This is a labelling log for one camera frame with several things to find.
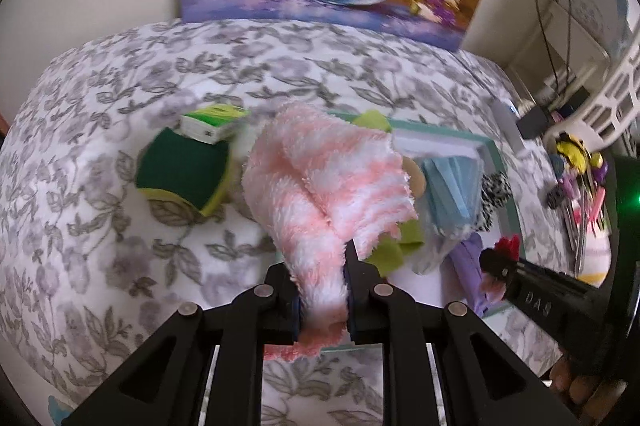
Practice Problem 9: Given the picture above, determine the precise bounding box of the white lattice basket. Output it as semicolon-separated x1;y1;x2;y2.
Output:
542;21;640;157

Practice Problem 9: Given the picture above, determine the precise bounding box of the white flat box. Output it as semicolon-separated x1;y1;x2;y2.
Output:
392;131;486;162

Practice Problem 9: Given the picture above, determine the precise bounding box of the yellow green sponge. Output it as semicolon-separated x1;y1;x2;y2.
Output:
136;126;233;217

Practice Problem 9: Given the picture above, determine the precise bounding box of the clear plastic bag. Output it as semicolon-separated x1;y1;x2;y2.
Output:
410;221;476;277

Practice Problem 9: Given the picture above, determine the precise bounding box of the grey floral blanket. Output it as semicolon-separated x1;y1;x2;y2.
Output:
0;19;576;426

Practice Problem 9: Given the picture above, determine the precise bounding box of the red black hair tie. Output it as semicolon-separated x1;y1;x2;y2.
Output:
487;233;523;279

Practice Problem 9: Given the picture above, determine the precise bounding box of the lime green cloth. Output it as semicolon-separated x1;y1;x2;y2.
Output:
352;109;426;277

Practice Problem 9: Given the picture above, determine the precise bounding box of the beige round puff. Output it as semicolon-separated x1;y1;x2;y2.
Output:
402;156;428;199

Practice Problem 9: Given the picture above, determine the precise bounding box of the pink white fluffy towel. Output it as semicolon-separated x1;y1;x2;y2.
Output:
241;101;421;363

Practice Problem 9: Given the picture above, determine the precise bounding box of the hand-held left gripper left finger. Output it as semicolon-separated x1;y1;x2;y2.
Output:
62;263;303;426

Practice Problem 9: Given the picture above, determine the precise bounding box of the black white scrunchie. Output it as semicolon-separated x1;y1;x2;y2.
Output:
472;171;513;232

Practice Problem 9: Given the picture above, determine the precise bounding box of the green white small box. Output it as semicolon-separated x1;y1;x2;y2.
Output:
179;104;251;146

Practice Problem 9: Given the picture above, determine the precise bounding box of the black cable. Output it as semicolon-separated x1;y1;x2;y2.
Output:
530;0;576;92

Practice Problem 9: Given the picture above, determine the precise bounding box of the purple cloth pouch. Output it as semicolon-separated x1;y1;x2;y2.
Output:
445;231;506;317

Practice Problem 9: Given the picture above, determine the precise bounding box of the cup of pens and tools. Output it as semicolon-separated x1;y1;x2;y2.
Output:
547;131;613;277

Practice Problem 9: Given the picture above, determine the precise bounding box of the person's right hand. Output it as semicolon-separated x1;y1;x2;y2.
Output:
549;351;618;426

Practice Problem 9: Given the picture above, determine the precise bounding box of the blue face mask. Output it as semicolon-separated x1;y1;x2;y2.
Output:
417;156;488;232

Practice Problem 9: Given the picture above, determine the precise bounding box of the small black box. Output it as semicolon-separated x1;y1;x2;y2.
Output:
515;106;553;139

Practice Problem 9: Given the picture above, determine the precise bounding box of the teal tray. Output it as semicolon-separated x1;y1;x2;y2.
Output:
320;109;523;322

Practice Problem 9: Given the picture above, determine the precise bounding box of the light blue cloth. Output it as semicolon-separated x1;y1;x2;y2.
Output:
47;393;73;424

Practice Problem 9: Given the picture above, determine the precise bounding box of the white tube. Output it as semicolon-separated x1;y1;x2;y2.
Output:
490;99;526;157

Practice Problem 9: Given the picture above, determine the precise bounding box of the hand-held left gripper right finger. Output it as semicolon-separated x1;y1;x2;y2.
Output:
344;242;586;426

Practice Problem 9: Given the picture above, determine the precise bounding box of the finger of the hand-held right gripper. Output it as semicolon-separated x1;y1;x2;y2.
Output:
480;249;603;306

